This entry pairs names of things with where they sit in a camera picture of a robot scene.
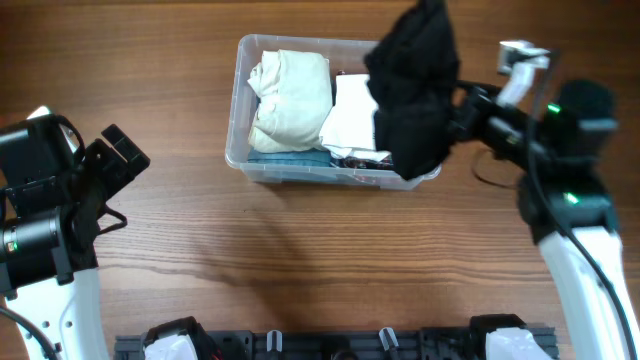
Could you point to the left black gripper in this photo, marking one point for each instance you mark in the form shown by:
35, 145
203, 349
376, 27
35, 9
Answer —
101, 151

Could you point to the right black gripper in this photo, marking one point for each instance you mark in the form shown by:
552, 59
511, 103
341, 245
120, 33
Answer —
476, 100

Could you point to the black garment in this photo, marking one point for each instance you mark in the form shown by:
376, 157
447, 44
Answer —
413, 73

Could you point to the white printed t-shirt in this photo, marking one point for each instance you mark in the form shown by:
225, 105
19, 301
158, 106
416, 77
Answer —
350, 117

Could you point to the red plaid shirt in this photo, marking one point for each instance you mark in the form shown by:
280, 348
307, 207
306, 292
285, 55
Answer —
367, 162

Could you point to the blue denim jeans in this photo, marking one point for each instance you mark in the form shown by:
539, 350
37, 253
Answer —
311, 158

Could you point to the cream cloth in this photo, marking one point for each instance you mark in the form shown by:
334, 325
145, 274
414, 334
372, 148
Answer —
295, 97

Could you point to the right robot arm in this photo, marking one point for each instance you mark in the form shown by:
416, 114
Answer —
571, 216

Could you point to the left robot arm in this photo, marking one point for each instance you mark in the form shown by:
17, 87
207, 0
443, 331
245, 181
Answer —
59, 189

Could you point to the clear plastic storage container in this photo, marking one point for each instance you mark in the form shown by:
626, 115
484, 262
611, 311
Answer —
347, 55

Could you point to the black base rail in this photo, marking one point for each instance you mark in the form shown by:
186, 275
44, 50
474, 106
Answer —
424, 344

